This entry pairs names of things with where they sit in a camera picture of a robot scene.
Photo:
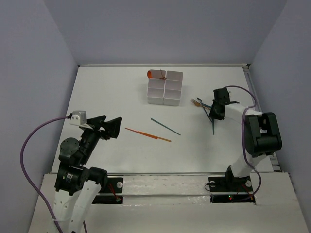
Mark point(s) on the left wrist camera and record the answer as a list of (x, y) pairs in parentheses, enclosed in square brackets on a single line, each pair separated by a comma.
[(78, 118)]

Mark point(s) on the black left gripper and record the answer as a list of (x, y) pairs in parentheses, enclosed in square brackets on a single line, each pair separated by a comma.
[(99, 128)]

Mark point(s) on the teal chopstick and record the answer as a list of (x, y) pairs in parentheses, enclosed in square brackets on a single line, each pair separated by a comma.
[(166, 127)]

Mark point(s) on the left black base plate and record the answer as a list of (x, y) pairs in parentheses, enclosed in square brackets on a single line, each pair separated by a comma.
[(109, 191)]

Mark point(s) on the orange fork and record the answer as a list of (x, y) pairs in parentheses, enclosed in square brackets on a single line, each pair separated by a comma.
[(198, 104)]

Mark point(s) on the white left divided container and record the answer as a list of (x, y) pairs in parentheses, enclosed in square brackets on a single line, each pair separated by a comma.
[(155, 89)]

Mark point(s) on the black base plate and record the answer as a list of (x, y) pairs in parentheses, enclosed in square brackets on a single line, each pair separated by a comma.
[(237, 190), (109, 191)]

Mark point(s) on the white right divided container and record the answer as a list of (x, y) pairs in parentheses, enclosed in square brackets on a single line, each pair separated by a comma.
[(173, 88)]

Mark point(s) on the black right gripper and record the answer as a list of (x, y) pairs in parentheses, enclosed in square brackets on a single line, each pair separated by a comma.
[(213, 114)]

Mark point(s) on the orange spoon in container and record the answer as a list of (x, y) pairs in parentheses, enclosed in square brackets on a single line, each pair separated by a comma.
[(149, 74)]

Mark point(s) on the teal spoon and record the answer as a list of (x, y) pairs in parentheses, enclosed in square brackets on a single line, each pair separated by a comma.
[(205, 109)]

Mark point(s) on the orange chopstick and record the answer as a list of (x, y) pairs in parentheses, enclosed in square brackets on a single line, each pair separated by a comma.
[(142, 133)]

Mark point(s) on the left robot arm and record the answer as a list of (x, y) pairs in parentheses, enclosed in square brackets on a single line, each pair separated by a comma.
[(77, 186)]

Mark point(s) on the brown fork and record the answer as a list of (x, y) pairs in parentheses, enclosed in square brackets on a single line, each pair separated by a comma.
[(162, 74)]

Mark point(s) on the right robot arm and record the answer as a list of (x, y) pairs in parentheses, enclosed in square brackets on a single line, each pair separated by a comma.
[(259, 133)]

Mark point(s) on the yellow-orange chopstick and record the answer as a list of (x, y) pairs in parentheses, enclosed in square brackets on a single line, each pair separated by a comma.
[(164, 139)]

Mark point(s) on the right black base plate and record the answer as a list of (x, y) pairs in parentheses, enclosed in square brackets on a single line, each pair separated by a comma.
[(237, 190)]

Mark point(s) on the white divided container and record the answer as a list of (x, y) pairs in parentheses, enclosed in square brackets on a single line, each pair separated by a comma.
[(155, 89), (173, 88)]

